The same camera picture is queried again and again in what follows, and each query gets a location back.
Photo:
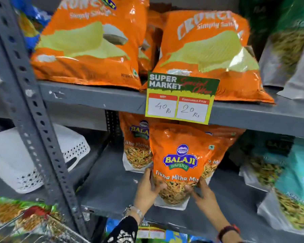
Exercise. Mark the person's right hand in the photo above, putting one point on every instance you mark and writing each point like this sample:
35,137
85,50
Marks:
209,203

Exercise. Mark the person's left hand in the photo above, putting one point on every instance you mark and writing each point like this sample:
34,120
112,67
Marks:
144,194

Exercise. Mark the person's left thumb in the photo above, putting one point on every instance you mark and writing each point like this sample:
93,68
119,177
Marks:
161,188

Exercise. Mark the person's right thumb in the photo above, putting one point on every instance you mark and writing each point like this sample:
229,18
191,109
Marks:
191,191

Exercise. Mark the orange snack mix packet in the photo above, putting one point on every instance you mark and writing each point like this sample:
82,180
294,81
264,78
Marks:
135,139
179,149
217,154

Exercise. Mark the person's right forearm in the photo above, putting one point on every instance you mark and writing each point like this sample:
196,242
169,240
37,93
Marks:
230,236

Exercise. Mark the person's left forearm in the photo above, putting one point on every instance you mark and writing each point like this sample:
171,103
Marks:
124,231

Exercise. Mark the small yellow price label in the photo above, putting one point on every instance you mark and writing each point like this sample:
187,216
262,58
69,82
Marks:
150,232

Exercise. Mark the red and black wristband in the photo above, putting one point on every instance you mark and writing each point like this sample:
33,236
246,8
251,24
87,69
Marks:
228,229

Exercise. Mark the teal snack mix packet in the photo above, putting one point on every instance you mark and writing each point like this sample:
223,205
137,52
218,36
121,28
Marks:
263,164
293,194

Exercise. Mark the green and yellow price sign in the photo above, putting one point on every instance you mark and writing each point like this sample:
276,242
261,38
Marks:
181,98

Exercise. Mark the grey metal shelf rack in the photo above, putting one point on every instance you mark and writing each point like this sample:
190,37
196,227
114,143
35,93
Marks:
91,96

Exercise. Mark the large orange chips bag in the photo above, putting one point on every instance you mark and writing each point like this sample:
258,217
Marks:
149,45
205,53
91,40

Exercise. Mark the green and red snack packet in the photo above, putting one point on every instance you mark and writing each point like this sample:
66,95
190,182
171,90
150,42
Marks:
12,210

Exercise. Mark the white perforated plastic basket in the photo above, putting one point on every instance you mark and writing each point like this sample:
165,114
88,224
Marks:
12,159

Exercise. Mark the green and white snack packet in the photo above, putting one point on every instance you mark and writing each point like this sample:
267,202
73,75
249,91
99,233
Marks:
286,45
302,78

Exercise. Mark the dark green snack packet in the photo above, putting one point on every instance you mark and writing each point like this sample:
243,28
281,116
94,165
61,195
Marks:
258,20

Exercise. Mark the blue and yellow snack packet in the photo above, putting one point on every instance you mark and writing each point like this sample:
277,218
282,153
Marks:
30,25

